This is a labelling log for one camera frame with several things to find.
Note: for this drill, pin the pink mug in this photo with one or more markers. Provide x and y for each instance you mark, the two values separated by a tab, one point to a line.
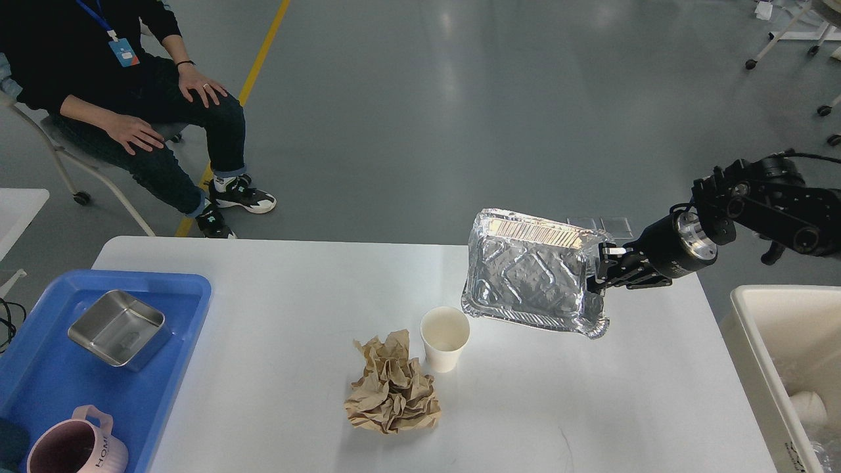
82	443

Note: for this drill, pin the aluminium foil tray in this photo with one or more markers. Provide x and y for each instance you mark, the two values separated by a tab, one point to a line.
533	271

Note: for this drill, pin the white rolling cart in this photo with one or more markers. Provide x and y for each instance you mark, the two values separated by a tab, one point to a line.
815	21

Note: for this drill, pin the clear floor plate right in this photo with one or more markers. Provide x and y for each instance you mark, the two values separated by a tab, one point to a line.
618	227

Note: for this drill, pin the white wheeled chair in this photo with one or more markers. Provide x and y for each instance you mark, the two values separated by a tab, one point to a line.
62	149

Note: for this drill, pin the clear floor plate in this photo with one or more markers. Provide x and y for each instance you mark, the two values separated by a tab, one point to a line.
584	222
618	227

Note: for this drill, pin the small stainless steel tray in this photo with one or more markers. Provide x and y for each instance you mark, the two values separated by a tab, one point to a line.
121	331

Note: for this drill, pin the white cup in bin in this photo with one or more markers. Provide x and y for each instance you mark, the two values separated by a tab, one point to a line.
809	408

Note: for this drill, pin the blue plastic tray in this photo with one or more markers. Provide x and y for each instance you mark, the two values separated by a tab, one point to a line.
45	375

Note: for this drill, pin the crumpled brown paper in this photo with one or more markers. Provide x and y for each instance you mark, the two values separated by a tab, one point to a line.
393	395

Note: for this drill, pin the white paper cup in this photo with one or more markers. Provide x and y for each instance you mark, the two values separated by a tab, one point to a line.
445	331

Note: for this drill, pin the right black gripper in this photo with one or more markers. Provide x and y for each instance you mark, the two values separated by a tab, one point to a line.
674	246

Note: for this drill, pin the white side table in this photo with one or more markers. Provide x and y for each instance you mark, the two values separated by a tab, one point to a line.
18	209

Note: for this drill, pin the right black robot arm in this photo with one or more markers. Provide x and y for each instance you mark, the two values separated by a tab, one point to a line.
769	197

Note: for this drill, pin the white bin right side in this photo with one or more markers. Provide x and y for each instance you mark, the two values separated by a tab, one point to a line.
784	339

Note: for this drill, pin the clear floor plate left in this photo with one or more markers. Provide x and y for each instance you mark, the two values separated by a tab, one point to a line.
584	222

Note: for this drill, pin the person in black sweater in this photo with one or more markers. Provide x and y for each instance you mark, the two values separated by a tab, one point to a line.
107	72

